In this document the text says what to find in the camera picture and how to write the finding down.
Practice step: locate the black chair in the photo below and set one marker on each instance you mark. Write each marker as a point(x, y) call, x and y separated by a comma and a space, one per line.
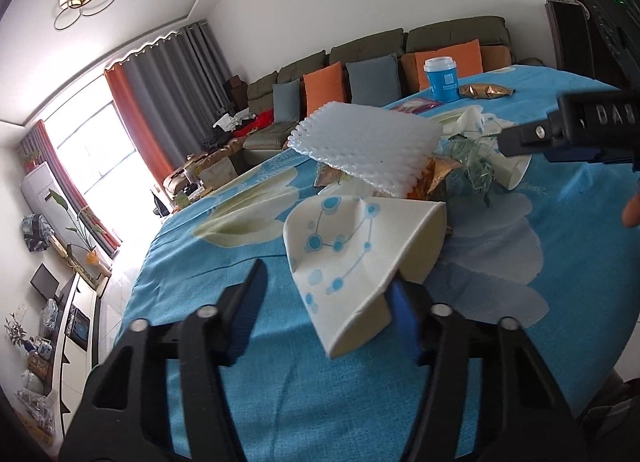
point(158, 202)

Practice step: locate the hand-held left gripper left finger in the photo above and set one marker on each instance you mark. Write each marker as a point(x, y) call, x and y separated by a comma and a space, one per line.
point(247, 304)

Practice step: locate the white paper cup blue dots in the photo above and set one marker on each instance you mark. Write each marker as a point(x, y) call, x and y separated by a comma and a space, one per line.
point(345, 247)

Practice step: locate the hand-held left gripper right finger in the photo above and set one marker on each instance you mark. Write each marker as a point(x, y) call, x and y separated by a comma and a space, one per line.
point(402, 314)

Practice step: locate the yellow flower bunch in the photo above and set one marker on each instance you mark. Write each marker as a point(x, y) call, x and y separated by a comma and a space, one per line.
point(91, 257)

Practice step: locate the gold foil wrapper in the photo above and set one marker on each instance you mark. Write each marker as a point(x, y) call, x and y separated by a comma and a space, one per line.
point(440, 175)

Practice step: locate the pile of clothes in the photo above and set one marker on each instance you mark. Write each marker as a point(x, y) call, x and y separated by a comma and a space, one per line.
point(250, 125)

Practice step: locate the gold snack packet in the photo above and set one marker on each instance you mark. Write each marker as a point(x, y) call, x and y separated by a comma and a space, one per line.
point(487, 91)

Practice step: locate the grey curtain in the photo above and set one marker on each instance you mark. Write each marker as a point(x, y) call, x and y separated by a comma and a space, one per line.
point(175, 92)

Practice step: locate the blue cup with white lid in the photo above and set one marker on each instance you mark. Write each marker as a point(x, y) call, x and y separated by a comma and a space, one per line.
point(442, 80)

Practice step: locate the orange curtain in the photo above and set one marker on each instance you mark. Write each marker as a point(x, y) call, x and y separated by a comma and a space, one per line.
point(132, 117)
point(75, 182)

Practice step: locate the leaf print wrapper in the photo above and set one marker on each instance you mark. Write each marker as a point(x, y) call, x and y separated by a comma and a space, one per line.
point(472, 162)

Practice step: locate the blue floral tablecloth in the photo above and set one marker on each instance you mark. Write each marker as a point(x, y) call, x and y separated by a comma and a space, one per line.
point(300, 392)

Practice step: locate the green sofa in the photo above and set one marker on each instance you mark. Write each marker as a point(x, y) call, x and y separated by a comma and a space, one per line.
point(370, 45)

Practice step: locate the dark patterned bag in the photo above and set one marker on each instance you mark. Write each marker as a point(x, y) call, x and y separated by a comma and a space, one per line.
point(36, 232)

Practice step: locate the white tv cabinet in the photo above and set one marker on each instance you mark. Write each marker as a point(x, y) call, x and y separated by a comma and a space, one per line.
point(80, 342)

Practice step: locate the black monitor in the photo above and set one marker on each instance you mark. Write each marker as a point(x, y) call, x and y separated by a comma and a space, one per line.
point(45, 282)

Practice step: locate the orange cushion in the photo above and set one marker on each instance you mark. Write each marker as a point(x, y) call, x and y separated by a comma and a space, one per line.
point(325, 88)
point(467, 60)

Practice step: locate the stack of white foam nets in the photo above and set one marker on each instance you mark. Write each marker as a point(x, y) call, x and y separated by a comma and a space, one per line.
point(365, 142)

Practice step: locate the small blue-grey cushion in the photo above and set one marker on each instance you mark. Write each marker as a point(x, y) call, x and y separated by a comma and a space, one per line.
point(286, 102)

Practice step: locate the red flat packet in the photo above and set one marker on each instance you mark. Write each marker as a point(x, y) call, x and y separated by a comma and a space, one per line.
point(417, 105)

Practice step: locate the person's right hand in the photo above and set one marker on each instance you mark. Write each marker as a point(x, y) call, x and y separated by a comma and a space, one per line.
point(632, 212)

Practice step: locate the white crumpled paper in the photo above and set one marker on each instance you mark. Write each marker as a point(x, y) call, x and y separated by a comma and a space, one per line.
point(467, 125)

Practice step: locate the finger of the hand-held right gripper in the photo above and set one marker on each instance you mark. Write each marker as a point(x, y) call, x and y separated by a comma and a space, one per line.
point(530, 137)

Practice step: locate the white standing air conditioner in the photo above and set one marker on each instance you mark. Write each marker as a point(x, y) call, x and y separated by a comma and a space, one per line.
point(42, 192)

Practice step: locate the dark brown bag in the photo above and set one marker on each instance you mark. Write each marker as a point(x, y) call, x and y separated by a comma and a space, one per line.
point(235, 92)

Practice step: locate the tall green potted plant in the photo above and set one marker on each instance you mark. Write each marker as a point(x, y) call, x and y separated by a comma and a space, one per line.
point(80, 227)

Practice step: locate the small plant on air conditioner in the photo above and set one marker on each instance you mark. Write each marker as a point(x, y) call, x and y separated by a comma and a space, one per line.
point(31, 156)

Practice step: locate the large blue-grey cushion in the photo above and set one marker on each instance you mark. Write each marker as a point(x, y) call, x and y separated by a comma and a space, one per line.
point(375, 78)

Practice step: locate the cluttered coffee table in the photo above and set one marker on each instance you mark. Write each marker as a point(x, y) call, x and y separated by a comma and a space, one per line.
point(210, 180)

